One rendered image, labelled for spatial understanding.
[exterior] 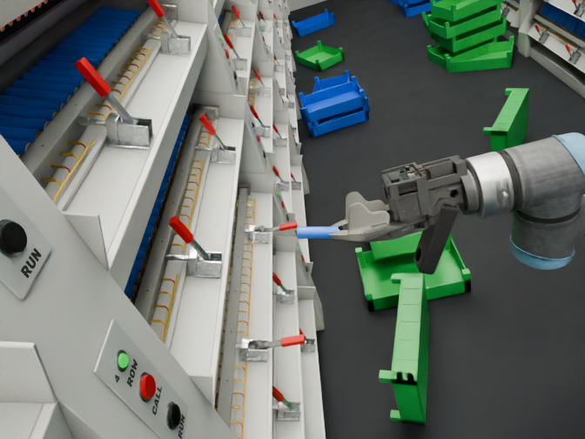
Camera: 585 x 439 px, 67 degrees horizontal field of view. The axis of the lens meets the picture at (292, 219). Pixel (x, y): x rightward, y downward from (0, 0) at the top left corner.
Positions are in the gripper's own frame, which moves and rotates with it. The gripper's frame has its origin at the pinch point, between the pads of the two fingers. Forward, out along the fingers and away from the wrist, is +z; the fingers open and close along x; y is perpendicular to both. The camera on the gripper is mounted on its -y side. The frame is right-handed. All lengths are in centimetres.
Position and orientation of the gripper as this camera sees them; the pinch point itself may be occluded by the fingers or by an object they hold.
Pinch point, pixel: (339, 234)
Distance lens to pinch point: 69.1
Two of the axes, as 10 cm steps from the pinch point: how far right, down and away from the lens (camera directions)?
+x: -0.3, 3.9, -9.2
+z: -9.6, 2.4, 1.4
